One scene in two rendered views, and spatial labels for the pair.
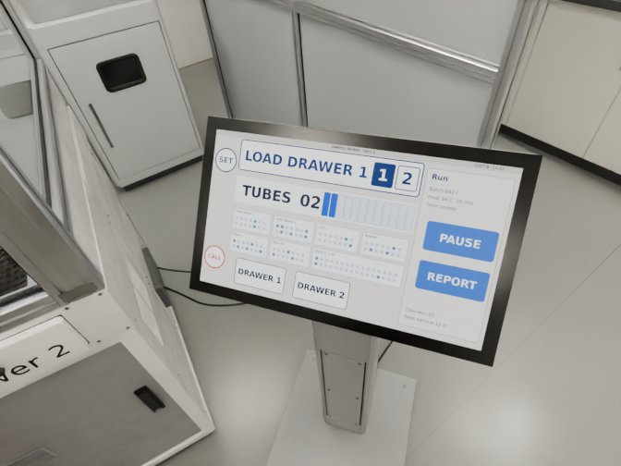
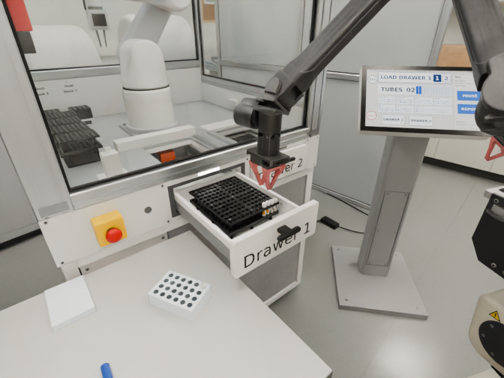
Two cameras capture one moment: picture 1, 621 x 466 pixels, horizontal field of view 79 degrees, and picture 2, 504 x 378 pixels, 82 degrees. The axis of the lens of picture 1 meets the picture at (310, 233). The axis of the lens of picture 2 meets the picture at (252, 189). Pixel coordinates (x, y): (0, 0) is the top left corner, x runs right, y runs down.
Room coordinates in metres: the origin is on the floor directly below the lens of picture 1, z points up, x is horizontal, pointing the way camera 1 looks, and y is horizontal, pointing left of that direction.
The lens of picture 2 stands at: (-0.65, 0.96, 1.35)
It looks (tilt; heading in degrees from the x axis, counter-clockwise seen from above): 29 degrees down; 347
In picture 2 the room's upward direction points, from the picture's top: straight up
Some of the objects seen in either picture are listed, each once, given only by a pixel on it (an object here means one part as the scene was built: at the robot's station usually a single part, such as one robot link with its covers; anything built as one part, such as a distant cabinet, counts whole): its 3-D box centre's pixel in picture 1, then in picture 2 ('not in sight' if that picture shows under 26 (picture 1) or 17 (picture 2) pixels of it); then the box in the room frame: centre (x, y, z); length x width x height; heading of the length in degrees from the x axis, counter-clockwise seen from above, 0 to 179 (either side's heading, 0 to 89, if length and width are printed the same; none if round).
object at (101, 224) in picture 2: not in sight; (109, 229); (0.05, 1.19, 0.88); 0.07 x 0.05 x 0.07; 115
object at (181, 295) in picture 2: not in sight; (180, 294); (-0.13, 1.02, 0.78); 0.12 x 0.08 x 0.04; 53
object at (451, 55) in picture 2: not in sight; (459, 60); (2.06, -1.91, 1.04); 0.41 x 0.32 x 0.28; 33
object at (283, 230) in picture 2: not in sight; (285, 231); (-0.11, 0.75, 0.91); 0.07 x 0.04 x 0.01; 115
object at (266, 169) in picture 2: not in sight; (267, 172); (0.01, 0.76, 1.01); 0.07 x 0.07 x 0.09; 25
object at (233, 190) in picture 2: not in sight; (232, 205); (0.10, 0.84, 0.87); 0.22 x 0.18 x 0.06; 25
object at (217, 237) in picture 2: not in sight; (231, 205); (0.11, 0.85, 0.86); 0.40 x 0.26 x 0.06; 25
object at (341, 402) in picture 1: (343, 371); (391, 209); (0.43, -0.05, 0.51); 0.50 x 0.45 x 1.02; 158
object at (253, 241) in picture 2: not in sight; (277, 236); (-0.08, 0.76, 0.87); 0.29 x 0.02 x 0.11; 115
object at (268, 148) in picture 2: not in sight; (268, 145); (0.02, 0.76, 1.08); 0.10 x 0.07 x 0.07; 25
